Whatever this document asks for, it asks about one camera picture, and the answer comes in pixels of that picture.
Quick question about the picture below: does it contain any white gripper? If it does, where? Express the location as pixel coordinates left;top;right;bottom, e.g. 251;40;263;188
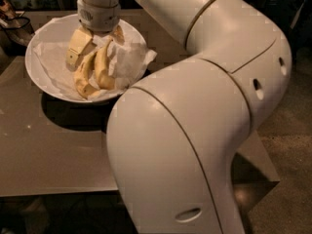
65;0;125;68

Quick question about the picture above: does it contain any black cable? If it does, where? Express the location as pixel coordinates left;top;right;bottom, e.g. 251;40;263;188
0;11;33;46

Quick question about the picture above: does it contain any white paper liner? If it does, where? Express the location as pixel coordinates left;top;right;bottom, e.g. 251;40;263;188
31;15;159;102

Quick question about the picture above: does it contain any brown object at table corner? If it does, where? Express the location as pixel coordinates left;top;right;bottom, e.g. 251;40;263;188
0;0;34;47

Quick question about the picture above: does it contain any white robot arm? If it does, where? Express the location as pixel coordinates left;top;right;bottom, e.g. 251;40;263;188
78;0;292;234

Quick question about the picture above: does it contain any white bowl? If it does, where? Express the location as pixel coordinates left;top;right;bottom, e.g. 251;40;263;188
25;15;156;103

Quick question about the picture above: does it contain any yellow banana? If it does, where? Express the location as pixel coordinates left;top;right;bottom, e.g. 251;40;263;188
74;53;99;98
95;37;115;90

